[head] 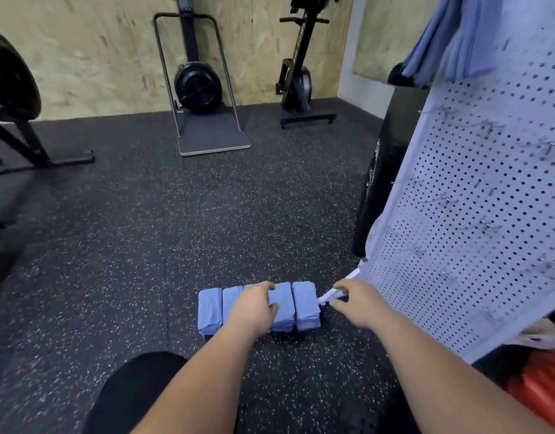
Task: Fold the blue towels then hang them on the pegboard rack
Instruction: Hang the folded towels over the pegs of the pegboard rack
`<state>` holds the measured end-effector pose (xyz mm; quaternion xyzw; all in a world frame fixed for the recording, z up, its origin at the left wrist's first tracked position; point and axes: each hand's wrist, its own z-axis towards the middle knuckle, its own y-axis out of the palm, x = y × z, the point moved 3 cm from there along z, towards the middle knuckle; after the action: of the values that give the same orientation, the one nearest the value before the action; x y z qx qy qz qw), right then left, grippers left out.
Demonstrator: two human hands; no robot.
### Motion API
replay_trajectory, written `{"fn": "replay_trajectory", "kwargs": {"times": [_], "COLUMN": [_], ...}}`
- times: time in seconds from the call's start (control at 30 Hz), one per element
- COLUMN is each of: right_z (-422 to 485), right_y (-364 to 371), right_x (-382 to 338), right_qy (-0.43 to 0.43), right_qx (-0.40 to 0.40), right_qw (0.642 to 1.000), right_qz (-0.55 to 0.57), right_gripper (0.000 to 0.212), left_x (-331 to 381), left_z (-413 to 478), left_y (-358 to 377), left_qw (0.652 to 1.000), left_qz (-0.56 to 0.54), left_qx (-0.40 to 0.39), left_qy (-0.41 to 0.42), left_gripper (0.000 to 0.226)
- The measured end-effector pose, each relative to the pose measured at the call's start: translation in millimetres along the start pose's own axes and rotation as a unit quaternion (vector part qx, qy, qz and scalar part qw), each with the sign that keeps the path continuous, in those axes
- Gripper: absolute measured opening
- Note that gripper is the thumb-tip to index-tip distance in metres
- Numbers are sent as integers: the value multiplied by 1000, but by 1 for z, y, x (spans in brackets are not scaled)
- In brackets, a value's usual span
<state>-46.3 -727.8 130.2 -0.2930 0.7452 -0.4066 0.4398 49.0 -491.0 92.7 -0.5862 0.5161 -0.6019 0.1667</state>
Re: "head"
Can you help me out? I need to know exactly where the person's left hand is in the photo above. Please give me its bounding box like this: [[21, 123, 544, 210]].
[[225, 281, 281, 342]]

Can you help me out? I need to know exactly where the person's right forearm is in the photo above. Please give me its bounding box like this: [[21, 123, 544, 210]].
[[372, 312, 554, 434]]

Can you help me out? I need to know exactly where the black upright exercise machine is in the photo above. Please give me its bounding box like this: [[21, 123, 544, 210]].
[[276, 0, 338, 129]]

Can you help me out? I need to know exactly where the black ski trainer wooden-edged platform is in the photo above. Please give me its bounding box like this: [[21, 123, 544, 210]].
[[153, 0, 253, 157]]

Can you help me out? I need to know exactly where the black printed punching bag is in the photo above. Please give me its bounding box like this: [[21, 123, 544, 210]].
[[352, 63, 429, 259]]

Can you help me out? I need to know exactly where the person's right hand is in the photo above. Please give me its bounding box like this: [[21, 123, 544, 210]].
[[330, 278, 395, 333]]

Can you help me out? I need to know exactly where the person's left forearm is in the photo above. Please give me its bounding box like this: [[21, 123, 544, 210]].
[[133, 325, 261, 434]]

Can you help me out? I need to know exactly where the black rowing machine with rail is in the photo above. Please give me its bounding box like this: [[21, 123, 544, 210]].
[[0, 27, 96, 175]]

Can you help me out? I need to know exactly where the white perforated metal rack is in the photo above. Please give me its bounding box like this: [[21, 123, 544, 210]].
[[318, 0, 555, 363]]

